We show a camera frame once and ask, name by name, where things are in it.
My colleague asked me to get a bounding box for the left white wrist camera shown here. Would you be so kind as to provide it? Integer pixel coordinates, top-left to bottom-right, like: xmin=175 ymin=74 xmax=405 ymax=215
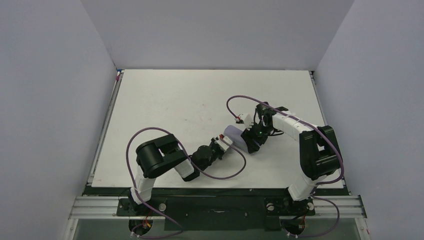
xmin=215 ymin=134 xmax=233 ymax=153

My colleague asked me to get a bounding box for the purple cable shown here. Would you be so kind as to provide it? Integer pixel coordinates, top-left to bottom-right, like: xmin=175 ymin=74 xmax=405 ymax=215
xmin=226 ymin=95 xmax=345 ymax=239
xmin=125 ymin=127 xmax=248 ymax=239

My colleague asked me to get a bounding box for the purple umbrella case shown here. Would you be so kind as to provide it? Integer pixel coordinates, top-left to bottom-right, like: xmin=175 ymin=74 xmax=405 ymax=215
xmin=223 ymin=125 xmax=251 ymax=154

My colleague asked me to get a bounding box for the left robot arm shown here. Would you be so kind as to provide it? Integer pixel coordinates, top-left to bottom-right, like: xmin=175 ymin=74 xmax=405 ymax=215
xmin=130 ymin=134 xmax=233 ymax=205

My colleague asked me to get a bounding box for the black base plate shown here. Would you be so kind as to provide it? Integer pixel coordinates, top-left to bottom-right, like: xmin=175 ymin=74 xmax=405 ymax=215
xmin=116 ymin=187 xmax=316 ymax=232

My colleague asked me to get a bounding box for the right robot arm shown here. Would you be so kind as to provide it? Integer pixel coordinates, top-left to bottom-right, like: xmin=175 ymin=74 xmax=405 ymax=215
xmin=235 ymin=103 xmax=341 ymax=201

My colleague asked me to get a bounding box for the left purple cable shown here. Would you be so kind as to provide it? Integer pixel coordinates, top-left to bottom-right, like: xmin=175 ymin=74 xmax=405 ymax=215
xmin=125 ymin=127 xmax=248 ymax=239

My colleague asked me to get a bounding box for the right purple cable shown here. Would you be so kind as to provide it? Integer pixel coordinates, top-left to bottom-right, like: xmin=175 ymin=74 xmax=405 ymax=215
xmin=226 ymin=95 xmax=345 ymax=239

